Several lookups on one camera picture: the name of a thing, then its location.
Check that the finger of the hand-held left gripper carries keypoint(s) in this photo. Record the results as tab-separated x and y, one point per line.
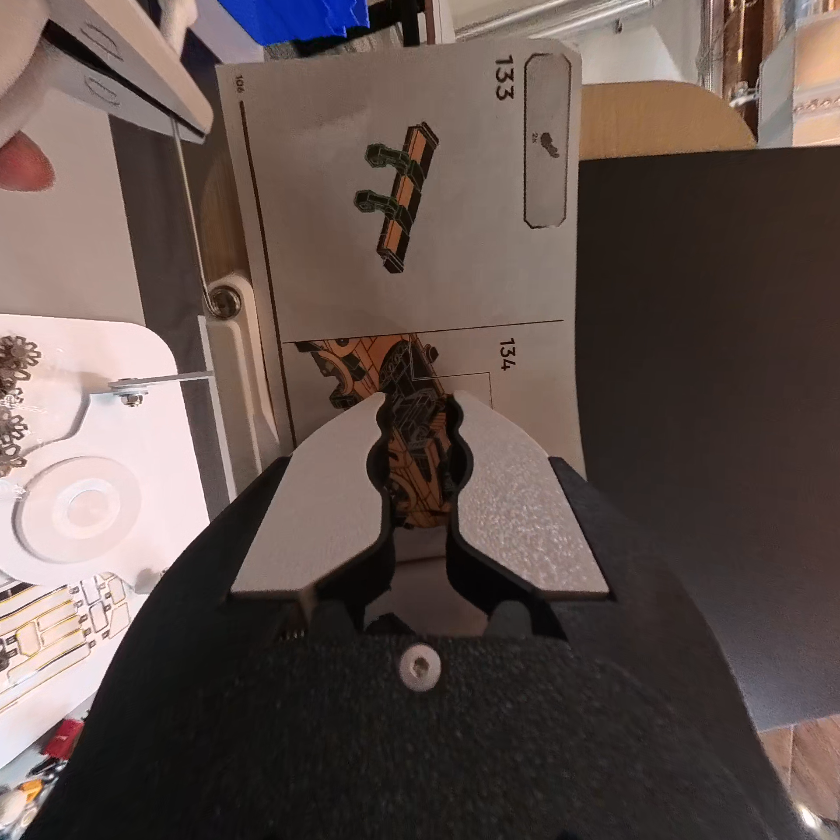
151	59
118	98

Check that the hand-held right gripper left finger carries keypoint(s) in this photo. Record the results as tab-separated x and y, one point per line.
315	518

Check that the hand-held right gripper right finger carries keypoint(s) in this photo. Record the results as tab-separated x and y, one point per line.
531	518

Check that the lego sticker sheet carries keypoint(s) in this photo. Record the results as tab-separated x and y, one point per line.
59	630

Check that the lego instruction booklet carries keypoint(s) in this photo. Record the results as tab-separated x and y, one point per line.
426	197

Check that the red lego minifigure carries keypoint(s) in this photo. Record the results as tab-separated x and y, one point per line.
62	738

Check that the white and yellow lego piece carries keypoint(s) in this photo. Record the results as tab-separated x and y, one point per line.
19	797

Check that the person's left hand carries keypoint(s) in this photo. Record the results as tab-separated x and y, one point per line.
23	164

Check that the stacked blue plastic bins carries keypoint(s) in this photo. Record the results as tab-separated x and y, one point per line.
289	19

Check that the white book stand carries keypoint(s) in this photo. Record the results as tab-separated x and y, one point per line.
98	459

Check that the clear bag of small parts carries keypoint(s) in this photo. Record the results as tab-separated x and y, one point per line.
13	407

